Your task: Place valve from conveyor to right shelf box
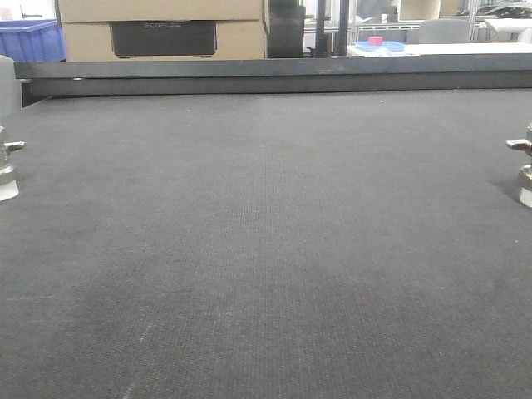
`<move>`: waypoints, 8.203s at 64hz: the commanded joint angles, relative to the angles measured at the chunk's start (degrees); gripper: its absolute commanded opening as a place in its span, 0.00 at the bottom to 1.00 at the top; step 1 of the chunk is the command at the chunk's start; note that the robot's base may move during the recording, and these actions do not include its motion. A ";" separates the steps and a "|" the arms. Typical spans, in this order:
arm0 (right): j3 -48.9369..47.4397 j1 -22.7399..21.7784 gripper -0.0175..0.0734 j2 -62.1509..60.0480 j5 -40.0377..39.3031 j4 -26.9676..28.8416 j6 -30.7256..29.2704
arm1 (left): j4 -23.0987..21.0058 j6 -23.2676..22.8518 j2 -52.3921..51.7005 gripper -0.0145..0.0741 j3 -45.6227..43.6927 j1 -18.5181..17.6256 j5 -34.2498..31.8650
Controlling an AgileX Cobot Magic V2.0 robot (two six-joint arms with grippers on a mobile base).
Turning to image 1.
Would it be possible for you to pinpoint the upper cardboard box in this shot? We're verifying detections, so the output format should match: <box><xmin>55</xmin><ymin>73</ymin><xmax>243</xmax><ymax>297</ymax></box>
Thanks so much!
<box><xmin>57</xmin><ymin>0</ymin><xmax>267</xmax><ymax>22</ymax></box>

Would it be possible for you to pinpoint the black upright post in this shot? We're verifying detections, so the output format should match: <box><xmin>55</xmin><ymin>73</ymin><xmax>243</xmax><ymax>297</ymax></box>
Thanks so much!
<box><xmin>268</xmin><ymin>0</ymin><xmax>305</xmax><ymax>58</ymax></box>

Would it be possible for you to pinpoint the lower cardboard box black label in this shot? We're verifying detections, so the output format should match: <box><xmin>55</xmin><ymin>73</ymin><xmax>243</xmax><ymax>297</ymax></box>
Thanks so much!
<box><xmin>62</xmin><ymin>21</ymin><xmax>267</xmax><ymax>62</ymax></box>

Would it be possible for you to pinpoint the blue tray on table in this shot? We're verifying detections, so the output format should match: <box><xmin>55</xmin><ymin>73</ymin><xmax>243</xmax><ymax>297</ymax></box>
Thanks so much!
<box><xmin>355</xmin><ymin>41</ymin><xmax>406</xmax><ymax>52</ymax></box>

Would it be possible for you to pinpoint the white background table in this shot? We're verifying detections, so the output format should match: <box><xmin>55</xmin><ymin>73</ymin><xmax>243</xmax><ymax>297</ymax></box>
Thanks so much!
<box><xmin>347</xmin><ymin>42</ymin><xmax>531</xmax><ymax>57</ymax></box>

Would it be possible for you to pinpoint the blue plastic crate background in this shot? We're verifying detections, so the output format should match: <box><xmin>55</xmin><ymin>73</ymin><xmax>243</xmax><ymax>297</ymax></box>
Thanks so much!
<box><xmin>1</xmin><ymin>19</ymin><xmax>67</xmax><ymax>62</ymax></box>

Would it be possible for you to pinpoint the black conveyor side rail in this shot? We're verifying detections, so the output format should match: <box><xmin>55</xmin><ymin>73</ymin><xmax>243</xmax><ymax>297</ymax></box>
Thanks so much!
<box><xmin>14</xmin><ymin>53</ymin><xmax>531</xmax><ymax>97</ymax></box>

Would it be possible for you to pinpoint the black conveyor belt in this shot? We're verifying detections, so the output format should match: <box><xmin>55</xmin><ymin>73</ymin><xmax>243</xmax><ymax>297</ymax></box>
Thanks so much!
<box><xmin>1</xmin><ymin>90</ymin><xmax>531</xmax><ymax>398</ymax></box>

